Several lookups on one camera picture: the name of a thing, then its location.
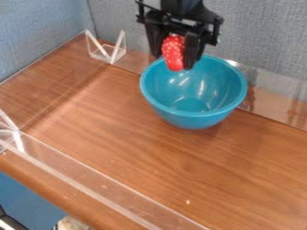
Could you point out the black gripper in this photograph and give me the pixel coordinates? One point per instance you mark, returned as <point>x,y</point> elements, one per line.
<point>184,17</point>

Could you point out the red toy strawberry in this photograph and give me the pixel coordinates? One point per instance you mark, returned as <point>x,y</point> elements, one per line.
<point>172,47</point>

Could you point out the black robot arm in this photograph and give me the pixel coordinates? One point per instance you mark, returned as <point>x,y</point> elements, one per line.
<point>185,18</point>

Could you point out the blue plastic bowl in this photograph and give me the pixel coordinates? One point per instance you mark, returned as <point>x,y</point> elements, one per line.
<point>193,98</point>

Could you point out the clear acrylic back barrier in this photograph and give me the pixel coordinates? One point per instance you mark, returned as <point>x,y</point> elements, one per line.
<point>276,96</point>

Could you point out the clear acrylic barrier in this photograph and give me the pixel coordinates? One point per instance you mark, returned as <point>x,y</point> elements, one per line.
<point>105,190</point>
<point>276,96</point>

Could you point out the clear acrylic front barrier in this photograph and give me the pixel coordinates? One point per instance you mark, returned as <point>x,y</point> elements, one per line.
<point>105,190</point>

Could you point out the grey object under table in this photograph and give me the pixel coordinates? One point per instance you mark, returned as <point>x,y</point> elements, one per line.
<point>68,223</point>

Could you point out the clear acrylic corner bracket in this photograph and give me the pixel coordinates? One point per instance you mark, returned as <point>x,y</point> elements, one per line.
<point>104,52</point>

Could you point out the clear acrylic left bracket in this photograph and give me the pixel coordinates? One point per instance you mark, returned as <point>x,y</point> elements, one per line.
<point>9,134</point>

